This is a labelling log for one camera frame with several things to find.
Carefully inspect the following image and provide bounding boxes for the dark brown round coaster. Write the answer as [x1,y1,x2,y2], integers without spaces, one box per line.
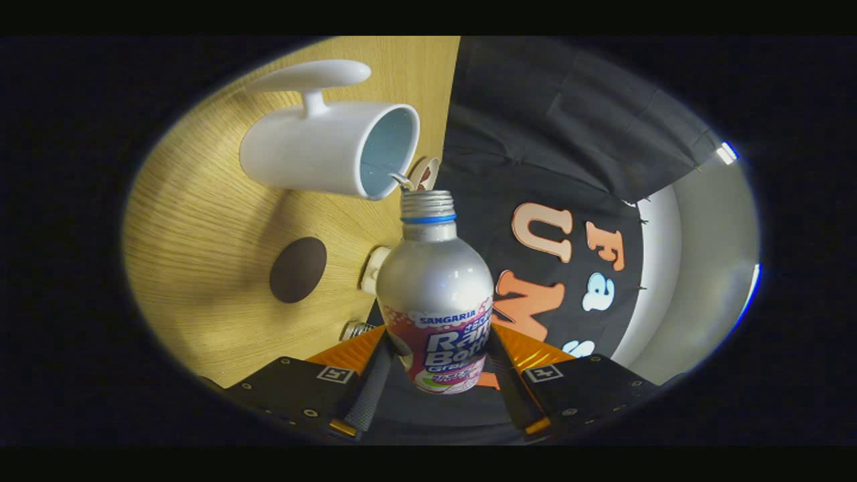
[269,236,328,304]

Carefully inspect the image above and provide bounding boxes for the silver juice bottle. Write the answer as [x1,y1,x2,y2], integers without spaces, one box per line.
[376,190,495,395]

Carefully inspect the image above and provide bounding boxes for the white cup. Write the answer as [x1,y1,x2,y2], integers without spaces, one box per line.
[239,60,421,202]

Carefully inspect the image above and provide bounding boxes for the wooden table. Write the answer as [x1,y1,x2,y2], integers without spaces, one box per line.
[123,36,461,389]

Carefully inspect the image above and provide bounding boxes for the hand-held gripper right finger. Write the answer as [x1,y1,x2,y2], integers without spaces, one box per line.
[487,323,660,439]

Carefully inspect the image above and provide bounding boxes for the white toaster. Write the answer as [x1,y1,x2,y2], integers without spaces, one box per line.
[360,246,392,297]

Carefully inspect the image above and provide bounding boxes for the metal wire basket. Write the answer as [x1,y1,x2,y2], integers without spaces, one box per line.
[340,320,379,342]

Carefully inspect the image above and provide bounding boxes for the white plate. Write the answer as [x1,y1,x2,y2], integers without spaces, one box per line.
[390,157,441,193]

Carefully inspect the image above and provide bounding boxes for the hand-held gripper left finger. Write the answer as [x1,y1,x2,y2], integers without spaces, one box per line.
[224,326,396,443]

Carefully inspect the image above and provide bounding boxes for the black backdrop cloth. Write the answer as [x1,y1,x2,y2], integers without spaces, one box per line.
[365,36,727,429]

